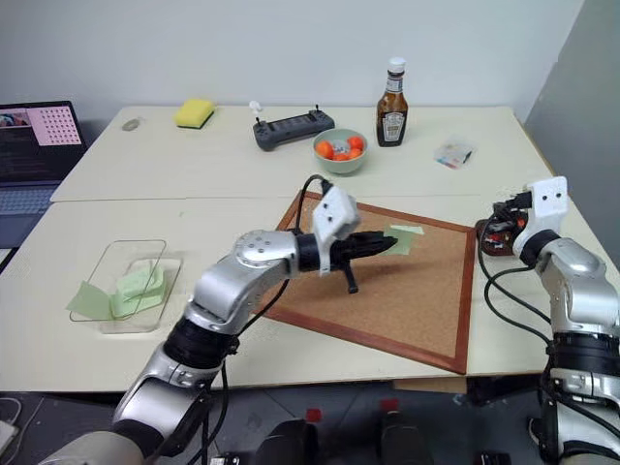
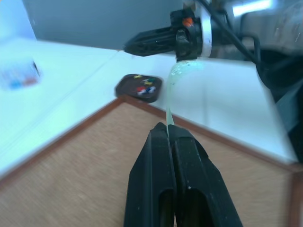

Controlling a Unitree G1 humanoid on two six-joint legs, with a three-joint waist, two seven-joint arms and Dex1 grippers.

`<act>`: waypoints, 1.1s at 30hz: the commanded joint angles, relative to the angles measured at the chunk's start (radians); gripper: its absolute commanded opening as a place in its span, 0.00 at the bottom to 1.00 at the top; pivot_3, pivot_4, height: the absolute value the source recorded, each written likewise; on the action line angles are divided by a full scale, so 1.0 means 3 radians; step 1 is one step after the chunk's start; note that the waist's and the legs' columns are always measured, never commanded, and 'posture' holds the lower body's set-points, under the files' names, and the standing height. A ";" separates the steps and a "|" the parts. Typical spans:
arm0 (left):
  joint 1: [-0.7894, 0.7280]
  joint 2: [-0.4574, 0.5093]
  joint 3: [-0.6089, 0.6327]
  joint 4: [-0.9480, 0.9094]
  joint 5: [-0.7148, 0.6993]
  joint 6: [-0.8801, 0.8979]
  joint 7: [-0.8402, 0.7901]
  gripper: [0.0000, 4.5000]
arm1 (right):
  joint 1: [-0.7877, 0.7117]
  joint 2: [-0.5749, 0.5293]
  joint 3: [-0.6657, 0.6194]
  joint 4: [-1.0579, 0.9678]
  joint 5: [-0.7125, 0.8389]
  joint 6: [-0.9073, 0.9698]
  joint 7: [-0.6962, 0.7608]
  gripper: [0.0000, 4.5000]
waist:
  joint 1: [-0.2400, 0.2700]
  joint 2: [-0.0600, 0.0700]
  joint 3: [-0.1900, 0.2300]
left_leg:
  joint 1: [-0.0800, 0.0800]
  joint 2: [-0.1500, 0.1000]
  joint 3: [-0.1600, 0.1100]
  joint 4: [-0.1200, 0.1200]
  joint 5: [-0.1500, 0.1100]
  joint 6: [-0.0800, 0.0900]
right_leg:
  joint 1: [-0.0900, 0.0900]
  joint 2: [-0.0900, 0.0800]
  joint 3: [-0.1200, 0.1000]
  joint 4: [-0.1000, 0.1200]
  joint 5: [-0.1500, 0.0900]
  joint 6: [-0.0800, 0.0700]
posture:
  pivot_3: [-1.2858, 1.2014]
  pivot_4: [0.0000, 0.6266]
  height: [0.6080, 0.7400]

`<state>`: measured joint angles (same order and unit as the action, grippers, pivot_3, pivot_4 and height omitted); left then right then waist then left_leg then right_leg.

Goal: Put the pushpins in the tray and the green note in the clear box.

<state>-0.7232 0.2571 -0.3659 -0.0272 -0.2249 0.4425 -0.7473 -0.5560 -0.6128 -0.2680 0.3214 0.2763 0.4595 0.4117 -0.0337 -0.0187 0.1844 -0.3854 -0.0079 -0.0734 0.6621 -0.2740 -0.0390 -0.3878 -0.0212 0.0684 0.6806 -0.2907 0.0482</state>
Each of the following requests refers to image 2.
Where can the dark robot torso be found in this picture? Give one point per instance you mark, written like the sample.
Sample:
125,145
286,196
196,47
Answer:
286,82

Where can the translucent green strip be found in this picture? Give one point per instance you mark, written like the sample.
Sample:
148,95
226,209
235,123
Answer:
169,94

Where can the red push pin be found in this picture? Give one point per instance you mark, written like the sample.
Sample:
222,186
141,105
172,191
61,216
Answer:
140,89

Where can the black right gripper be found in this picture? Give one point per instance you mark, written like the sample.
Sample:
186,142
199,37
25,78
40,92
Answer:
187,40

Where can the cork board with wooden frame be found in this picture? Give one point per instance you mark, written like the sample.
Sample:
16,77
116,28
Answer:
82,165

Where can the green push pin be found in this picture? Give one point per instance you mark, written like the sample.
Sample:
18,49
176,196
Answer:
152,80

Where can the dark brown square tray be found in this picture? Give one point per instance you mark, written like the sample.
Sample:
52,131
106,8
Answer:
127,87

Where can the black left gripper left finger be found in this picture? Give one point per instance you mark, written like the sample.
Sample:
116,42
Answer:
151,177

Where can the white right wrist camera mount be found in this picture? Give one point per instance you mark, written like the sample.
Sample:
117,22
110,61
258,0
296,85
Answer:
206,33

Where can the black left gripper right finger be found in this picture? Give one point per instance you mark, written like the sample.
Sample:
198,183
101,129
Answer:
198,184

